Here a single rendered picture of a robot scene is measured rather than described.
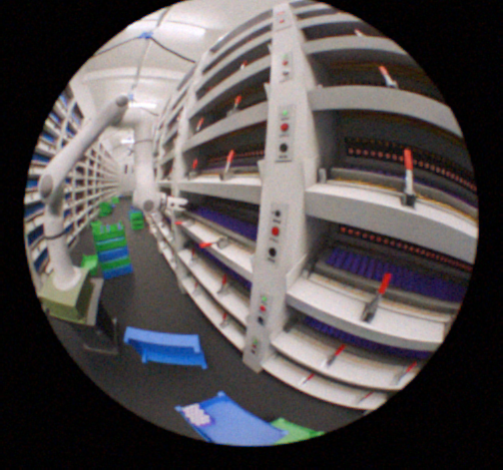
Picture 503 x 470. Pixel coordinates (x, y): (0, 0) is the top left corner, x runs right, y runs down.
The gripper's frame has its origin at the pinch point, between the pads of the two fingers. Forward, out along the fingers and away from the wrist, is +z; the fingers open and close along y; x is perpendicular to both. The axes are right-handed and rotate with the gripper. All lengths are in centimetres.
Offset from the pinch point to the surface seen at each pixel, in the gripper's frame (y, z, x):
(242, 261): -46.5, -4.3, 7.9
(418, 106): -84, -10, -29
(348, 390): -99, 7, 45
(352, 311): -76, -3, 7
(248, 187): -47.4, -8.3, -10.7
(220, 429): -77, -29, 60
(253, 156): -30.6, 6.0, -24.9
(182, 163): 8.8, -8.4, -21.3
